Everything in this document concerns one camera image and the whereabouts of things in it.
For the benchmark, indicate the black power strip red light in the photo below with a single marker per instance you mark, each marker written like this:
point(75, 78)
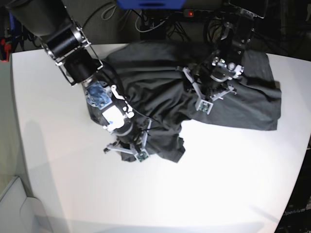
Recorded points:
point(202, 15)

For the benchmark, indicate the dark grey t-shirt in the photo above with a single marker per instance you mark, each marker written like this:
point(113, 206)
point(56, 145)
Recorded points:
point(150, 72)

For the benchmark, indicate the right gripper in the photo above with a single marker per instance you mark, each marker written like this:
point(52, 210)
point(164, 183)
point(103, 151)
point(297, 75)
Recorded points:
point(128, 143)

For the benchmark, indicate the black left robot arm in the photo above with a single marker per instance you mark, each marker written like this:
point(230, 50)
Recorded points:
point(209, 77)

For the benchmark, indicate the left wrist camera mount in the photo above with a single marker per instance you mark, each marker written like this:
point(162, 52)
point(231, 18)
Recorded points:
point(204, 106)

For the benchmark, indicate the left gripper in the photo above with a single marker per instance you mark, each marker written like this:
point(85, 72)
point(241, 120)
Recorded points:
point(209, 91)

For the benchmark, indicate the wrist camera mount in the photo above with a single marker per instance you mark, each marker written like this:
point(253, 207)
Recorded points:
point(204, 106)
point(136, 148)

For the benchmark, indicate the red and black clamp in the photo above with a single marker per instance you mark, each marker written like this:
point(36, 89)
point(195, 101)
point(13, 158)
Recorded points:
point(5, 49)

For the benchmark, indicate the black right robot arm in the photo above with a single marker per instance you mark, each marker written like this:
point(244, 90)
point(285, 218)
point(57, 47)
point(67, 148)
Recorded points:
point(64, 41)

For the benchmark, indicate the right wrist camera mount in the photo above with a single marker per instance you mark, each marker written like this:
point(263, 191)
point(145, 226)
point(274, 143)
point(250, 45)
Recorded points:
point(136, 148)

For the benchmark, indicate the blue box overhead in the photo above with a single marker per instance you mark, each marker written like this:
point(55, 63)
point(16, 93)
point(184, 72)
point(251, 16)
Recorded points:
point(151, 4)

